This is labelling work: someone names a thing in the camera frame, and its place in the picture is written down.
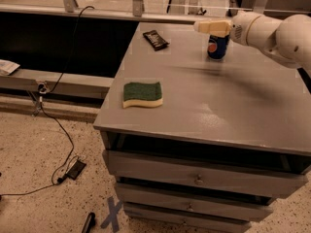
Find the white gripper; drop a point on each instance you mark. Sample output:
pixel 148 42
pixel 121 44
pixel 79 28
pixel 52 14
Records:
pixel 239 27

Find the blue pepsi can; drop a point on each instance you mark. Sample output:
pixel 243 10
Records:
pixel 217 47

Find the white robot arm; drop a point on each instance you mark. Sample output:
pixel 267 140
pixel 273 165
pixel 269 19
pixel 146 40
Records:
pixel 286 41

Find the green yellow sponge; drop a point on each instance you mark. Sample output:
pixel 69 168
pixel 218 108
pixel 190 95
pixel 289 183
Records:
pixel 147 95

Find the dark snack bar wrapper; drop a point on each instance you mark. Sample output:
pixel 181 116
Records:
pixel 156 41

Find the grey drawer cabinet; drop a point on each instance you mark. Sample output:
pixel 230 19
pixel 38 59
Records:
pixel 246 111

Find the top grey drawer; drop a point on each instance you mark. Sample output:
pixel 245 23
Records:
pixel 200 174

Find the grey drawer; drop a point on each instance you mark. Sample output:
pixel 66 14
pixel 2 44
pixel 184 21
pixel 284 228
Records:
pixel 191 203
pixel 200 174
pixel 217 223

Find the middle grey drawer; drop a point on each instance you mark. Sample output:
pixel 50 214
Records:
pixel 191 203

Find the metal clamp on ledge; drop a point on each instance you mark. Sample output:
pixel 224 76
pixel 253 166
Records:
pixel 37 96

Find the black power adapter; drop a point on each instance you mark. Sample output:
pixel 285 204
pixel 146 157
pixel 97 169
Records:
pixel 76 170

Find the bottom grey drawer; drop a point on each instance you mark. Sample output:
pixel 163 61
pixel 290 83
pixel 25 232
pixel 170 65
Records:
pixel 217 223

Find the white paper on ledge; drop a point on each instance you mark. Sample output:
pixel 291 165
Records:
pixel 7 67

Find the black cylindrical object on floor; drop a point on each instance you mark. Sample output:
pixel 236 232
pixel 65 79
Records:
pixel 90 221

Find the metal bracket middle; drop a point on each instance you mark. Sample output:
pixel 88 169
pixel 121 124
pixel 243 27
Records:
pixel 137 7

